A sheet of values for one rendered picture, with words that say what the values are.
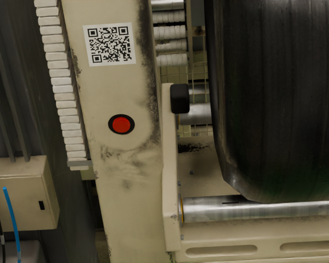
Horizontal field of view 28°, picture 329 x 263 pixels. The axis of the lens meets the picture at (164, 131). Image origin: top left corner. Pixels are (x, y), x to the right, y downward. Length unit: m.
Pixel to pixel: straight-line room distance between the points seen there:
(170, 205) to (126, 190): 0.13
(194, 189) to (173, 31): 0.36
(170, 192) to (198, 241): 0.10
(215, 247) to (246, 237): 0.07
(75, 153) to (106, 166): 0.06
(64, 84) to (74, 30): 0.11
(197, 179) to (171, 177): 0.21
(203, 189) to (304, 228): 0.25
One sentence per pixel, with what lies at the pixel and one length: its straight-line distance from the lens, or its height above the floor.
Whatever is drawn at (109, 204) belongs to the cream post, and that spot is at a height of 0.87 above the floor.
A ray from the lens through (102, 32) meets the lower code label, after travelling 1.02.
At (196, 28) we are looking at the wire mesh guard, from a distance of 1.49.
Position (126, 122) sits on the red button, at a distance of 1.12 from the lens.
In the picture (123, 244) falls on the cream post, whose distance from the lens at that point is 1.34.
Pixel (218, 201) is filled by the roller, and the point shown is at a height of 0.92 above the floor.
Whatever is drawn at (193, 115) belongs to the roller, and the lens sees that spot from 1.37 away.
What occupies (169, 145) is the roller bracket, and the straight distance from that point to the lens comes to 1.24.
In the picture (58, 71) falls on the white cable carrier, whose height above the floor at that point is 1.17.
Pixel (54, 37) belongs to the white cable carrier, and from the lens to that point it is 1.05.
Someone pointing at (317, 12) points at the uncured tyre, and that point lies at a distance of 0.83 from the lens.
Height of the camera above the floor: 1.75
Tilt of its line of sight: 39 degrees down
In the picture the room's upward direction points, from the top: 5 degrees counter-clockwise
